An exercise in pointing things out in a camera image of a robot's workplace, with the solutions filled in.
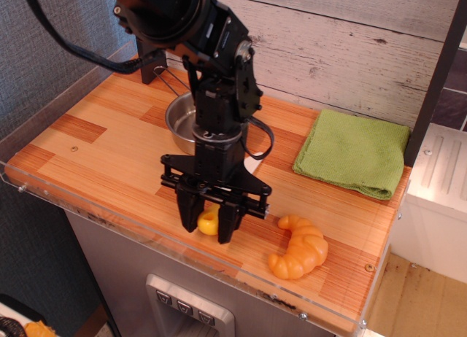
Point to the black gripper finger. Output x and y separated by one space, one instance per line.
190 206
230 217

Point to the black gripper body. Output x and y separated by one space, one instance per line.
217 173

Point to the yellow handled toy knife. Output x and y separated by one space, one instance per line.
208 220

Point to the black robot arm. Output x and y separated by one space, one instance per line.
217 54

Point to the orange toy croissant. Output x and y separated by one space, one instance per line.
306 249

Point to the steel pan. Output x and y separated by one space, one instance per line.
180 116

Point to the silver toy fridge cabinet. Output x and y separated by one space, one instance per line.
121 266

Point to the dispenser panel with buttons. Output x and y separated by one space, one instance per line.
188 309

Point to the green folded cloth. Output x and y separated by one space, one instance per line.
356 153

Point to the orange object bottom left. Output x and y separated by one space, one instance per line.
38 329

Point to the white toy sink unit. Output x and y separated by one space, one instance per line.
431 227

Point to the black left frame post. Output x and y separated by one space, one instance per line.
151 70

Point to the black frame post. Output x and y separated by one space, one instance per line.
151 70
440 74

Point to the black right frame post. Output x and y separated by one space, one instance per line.
440 74

